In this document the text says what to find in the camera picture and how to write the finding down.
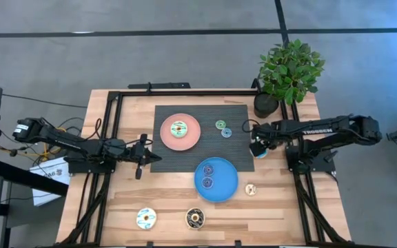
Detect large white blue-striped donut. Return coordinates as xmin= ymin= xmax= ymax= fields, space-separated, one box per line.
xmin=136 ymin=207 xmax=157 ymax=230

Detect green leafy plant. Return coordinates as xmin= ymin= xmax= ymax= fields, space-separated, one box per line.
xmin=257 ymin=38 xmax=326 ymax=106

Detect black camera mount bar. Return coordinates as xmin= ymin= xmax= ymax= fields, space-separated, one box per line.
xmin=128 ymin=81 xmax=192 ymax=90

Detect white printed paper sheet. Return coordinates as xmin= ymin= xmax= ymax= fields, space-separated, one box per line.
xmin=29 ymin=156 xmax=71 ymax=207

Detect dark grey woven placemat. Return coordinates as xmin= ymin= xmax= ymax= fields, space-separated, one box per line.
xmin=150 ymin=104 xmax=256 ymax=173

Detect pink round plate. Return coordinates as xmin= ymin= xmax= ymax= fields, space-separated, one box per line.
xmin=159 ymin=113 xmax=201 ymax=152

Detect black plant pot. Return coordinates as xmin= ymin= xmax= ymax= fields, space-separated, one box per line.
xmin=253 ymin=91 xmax=280 ymax=119

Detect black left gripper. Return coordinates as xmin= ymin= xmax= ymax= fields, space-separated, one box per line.
xmin=129 ymin=133 xmax=163 ymax=180

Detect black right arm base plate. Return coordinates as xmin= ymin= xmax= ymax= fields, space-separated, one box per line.
xmin=285 ymin=144 xmax=336 ymax=174

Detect large mint chocolate-drizzle donut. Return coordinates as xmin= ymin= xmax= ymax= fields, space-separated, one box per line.
xmin=170 ymin=121 xmax=188 ymax=139

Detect black aluminium table frame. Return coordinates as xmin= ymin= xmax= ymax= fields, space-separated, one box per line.
xmin=55 ymin=88 xmax=353 ymax=248

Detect black cable bundle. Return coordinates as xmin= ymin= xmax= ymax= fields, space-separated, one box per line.
xmin=56 ymin=116 xmax=103 ymax=139

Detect yellow cable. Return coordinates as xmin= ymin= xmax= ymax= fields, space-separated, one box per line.
xmin=41 ymin=126 xmax=68 ymax=165

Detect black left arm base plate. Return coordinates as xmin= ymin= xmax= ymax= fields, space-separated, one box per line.
xmin=63 ymin=156 xmax=116 ymax=175

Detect thin black floor cable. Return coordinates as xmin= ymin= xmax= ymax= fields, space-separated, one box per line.
xmin=1 ymin=93 xmax=88 ymax=109

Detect large chocolate sprinkled donut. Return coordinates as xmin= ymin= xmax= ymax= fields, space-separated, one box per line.
xmin=185 ymin=207 xmax=206 ymax=230

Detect black desk bar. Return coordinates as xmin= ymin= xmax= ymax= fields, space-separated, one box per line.
xmin=0 ymin=159 xmax=69 ymax=197

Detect blue round plate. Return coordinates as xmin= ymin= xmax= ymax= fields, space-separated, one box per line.
xmin=194 ymin=156 xmax=239 ymax=203

